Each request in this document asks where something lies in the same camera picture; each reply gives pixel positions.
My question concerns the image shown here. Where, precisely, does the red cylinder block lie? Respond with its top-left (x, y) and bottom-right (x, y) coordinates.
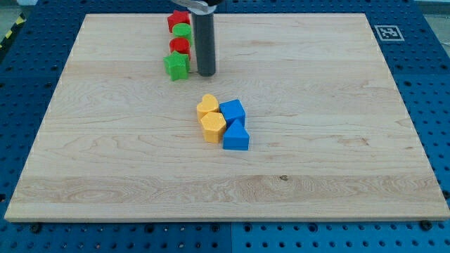
top-left (169, 37), bottom-right (191, 58)

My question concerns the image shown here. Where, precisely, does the blue cube block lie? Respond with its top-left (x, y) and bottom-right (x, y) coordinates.
top-left (219, 99), bottom-right (246, 127)

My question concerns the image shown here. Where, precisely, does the red star block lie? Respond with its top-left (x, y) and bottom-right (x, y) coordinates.
top-left (167, 10), bottom-right (191, 33)

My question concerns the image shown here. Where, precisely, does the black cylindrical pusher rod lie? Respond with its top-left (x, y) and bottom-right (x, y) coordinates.
top-left (192, 13), bottom-right (216, 77)

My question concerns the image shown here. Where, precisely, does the white fiducial marker tag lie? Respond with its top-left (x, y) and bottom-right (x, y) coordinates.
top-left (374, 25), bottom-right (404, 41)

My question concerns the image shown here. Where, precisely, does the yellow heart block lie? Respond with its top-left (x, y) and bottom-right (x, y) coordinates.
top-left (196, 93), bottom-right (219, 122)

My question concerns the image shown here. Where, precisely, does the yellow hexagon block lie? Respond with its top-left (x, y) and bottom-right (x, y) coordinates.
top-left (200, 112), bottom-right (226, 143)

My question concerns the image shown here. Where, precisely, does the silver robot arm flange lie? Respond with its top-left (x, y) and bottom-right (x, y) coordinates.
top-left (171, 0), bottom-right (224, 15)

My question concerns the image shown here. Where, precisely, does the blue triangle block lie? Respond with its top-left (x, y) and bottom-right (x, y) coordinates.
top-left (223, 120), bottom-right (250, 150)

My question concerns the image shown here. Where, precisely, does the wooden board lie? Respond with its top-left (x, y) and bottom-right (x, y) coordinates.
top-left (5, 13), bottom-right (449, 223)

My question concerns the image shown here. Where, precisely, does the green cylinder block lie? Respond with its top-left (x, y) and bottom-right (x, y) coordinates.
top-left (172, 22), bottom-right (193, 46)

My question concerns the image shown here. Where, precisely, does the green star block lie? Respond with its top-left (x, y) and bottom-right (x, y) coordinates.
top-left (163, 51), bottom-right (190, 81)

